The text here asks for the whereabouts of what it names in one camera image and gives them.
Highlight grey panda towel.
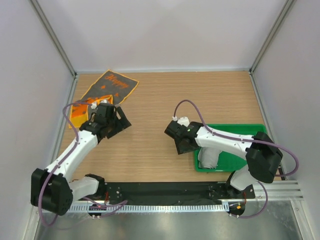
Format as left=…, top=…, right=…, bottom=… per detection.
left=197, top=147, right=221, bottom=169

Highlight grey orange happy towel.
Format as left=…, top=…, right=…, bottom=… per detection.
left=69, top=70, right=139, bottom=128

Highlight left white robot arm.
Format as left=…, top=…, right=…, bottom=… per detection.
left=30, top=103, right=131, bottom=216

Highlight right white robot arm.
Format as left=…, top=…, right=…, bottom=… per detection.
left=164, top=120, right=283, bottom=198

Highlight green plastic tray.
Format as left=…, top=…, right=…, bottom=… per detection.
left=194, top=124, right=267, bottom=173

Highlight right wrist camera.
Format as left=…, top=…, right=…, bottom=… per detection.
left=172, top=116, right=190, bottom=127

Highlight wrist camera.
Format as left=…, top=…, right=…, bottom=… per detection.
left=172, top=116, right=190, bottom=127
left=90, top=99, right=109, bottom=110

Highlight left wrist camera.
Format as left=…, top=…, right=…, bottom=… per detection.
left=90, top=99, right=109, bottom=110

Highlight front aluminium rail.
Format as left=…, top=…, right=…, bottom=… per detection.
left=29, top=180, right=305, bottom=204

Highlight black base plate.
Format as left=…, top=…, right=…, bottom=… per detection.
left=87, top=181, right=256, bottom=206

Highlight slotted cable duct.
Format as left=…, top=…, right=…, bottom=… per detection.
left=67, top=202, right=229, bottom=214

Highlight left aluminium frame post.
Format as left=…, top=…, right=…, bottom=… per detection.
left=28, top=0, right=77, bottom=79

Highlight aluminium frame post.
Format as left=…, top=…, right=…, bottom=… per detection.
left=249, top=0, right=296, bottom=75
left=28, top=0, right=77, bottom=79

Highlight right aluminium frame post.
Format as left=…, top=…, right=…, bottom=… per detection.
left=249, top=0, right=296, bottom=75

